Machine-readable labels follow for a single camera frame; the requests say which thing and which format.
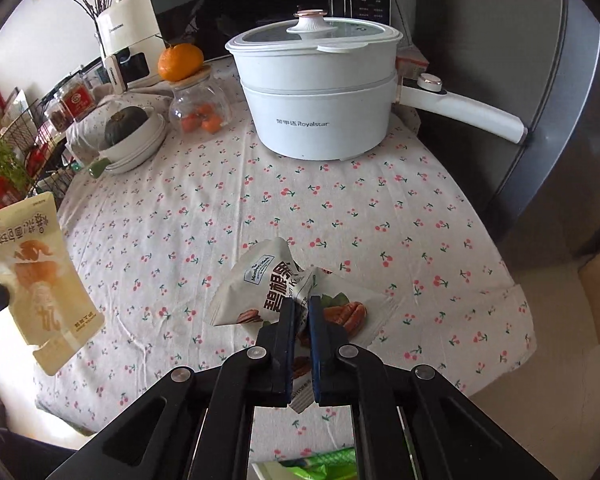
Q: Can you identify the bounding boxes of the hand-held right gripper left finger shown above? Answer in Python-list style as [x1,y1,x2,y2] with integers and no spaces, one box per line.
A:
[45,297,298,480]

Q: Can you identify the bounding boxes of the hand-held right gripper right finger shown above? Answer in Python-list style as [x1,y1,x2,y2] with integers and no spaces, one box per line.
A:
[307,295,558,480]

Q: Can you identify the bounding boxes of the beige bread packet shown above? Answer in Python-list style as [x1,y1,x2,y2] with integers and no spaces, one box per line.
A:
[0,192,106,377]

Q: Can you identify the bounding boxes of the white nut snack packet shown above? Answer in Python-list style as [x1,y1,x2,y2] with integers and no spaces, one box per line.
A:
[209,237,398,413]

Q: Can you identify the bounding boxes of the white plastic bin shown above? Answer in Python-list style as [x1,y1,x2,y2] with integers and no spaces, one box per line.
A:
[252,452,358,480]

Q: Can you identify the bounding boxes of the cherry print tablecloth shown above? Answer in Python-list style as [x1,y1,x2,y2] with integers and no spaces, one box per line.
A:
[35,57,538,436]

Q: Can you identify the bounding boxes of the green leafy herbs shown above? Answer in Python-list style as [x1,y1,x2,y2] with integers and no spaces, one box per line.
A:
[0,139,28,188]

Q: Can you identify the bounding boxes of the person's dark clothing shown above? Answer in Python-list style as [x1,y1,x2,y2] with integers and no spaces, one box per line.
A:
[0,430,76,480]

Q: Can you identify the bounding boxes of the white plate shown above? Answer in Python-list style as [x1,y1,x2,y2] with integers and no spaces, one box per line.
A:
[105,120,171,175]

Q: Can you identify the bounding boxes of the red label jar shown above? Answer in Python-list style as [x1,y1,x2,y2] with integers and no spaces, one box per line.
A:
[55,82,98,123]

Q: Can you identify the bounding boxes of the white ceramic bowl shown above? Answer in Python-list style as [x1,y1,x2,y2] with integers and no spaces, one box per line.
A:
[97,107,166,163]

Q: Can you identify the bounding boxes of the dark green squash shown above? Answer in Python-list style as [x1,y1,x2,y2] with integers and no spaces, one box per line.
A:
[104,106,150,147]

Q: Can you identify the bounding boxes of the white electric cooking pot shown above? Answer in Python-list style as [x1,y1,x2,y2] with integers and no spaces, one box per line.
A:
[225,9,528,161]

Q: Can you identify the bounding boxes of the glass jar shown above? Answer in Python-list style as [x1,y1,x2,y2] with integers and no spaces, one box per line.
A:
[169,65,233,135]

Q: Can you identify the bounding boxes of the white air fryer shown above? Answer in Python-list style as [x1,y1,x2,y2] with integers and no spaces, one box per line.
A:
[96,0,168,93]

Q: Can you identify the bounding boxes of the orange cardboard box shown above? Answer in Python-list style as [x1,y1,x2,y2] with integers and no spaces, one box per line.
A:
[395,45,431,78]

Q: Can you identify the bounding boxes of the large tangerine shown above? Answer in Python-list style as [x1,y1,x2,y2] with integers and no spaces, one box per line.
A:
[158,43,204,82]

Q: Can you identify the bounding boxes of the glass pot lid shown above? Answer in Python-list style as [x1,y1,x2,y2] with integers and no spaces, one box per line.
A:
[228,9,403,56]

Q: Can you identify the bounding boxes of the grey refrigerator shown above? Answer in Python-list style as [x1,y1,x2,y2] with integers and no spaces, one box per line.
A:
[395,0,600,261]

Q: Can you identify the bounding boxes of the black microwave oven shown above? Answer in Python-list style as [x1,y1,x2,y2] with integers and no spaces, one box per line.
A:
[145,0,398,63]

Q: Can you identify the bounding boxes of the black wire rack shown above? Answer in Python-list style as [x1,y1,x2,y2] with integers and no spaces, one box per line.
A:
[0,105,81,196]

